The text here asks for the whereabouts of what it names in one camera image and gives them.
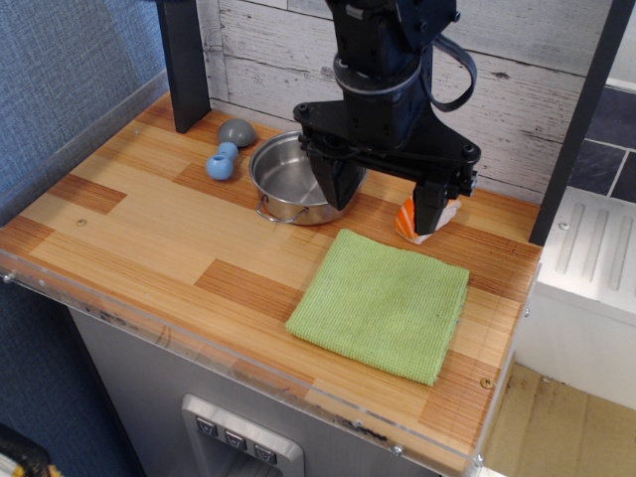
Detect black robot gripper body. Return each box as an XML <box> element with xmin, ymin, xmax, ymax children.
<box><xmin>293</xmin><ymin>81</ymin><xmax>481</xmax><ymax>198</ymax></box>

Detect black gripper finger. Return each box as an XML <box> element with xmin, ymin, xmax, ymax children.
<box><xmin>412</xmin><ymin>181</ymin><xmax>448</xmax><ymax>236</ymax></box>
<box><xmin>307</xmin><ymin>146</ymin><xmax>367</xmax><ymax>211</ymax></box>

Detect green towel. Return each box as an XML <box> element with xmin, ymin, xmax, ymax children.
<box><xmin>286</xmin><ymin>230</ymin><xmax>469</xmax><ymax>386</ymax></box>

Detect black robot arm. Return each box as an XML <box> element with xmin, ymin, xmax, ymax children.
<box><xmin>293</xmin><ymin>1</ymin><xmax>481</xmax><ymax>236</ymax></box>

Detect clear acrylic counter guard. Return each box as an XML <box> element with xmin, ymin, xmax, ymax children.
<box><xmin>1</xmin><ymin>242</ymin><xmax>540</xmax><ymax>476</ymax></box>

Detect salmon sushi toy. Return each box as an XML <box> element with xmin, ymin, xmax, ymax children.
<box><xmin>394</xmin><ymin>196</ymin><xmax>462</xmax><ymax>245</ymax></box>

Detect stainless steel pot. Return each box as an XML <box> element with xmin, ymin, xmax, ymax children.
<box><xmin>248</xmin><ymin>130</ymin><xmax>360</xmax><ymax>226</ymax></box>

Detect blue and grey toy dumbbell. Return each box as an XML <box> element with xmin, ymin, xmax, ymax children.
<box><xmin>206</xmin><ymin>118</ymin><xmax>257</xmax><ymax>181</ymax></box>

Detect white ribbed appliance top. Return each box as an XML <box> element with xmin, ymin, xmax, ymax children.
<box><xmin>514</xmin><ymin>188</ymin><xmax>635</xmax><ymax>407</ymax></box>

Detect grey cabinet with button panel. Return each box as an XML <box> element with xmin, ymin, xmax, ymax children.
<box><xmin>72</xmin><ymin>310</ymin><xmax>480</xmax><ymax>476</ymax></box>

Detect yellow black object corner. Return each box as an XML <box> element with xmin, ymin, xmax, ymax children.
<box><xmin>1</xmin><ymin>424</ymin><xmax>62</xmax><ymax>477</ymax></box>

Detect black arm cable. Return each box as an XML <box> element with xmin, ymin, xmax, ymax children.
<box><xmin>421</xmin><ymin>33</ymin><xmax>478</xmax><ymax>113</ymax></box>

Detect dark grey left post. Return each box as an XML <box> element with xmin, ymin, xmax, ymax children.
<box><xmin>156</xmin><ymin>1</ymin><xmax>211</xmax><ymax>133</ymax></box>

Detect dark grey post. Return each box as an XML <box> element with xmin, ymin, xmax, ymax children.
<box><xmin>156</xmin><ymin>1</ymin><xmax>211</xmax><ymax>133</ymax></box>
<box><xmin>529</xmin><ymin>0</ymin><xmax>635</xmax><ymax>245</ymax></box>

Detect dark grey right post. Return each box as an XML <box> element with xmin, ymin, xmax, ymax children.
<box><xmin>529</xmin><ymin>0</ymin><xmax>635</xmax><ymax>245</ymax></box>

